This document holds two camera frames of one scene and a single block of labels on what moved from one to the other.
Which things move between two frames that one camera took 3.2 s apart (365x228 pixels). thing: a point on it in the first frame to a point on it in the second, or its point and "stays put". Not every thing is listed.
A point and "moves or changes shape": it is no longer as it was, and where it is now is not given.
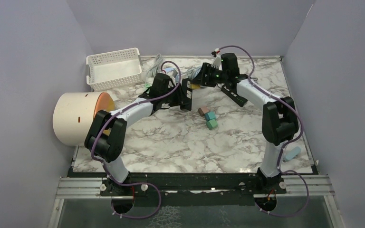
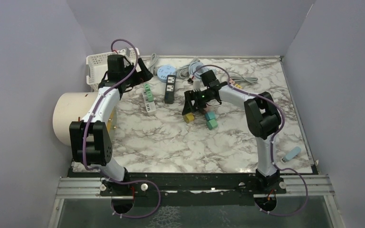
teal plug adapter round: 209,116 stays put
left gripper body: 175,98 to 129,81
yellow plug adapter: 196,86 to 189,117
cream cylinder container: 74,112 stays put
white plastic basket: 113,69 stays put
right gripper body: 214,75 to 202,97
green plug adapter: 212,124 stays put
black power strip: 187,95 moves or changes shape
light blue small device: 294,152 stays put
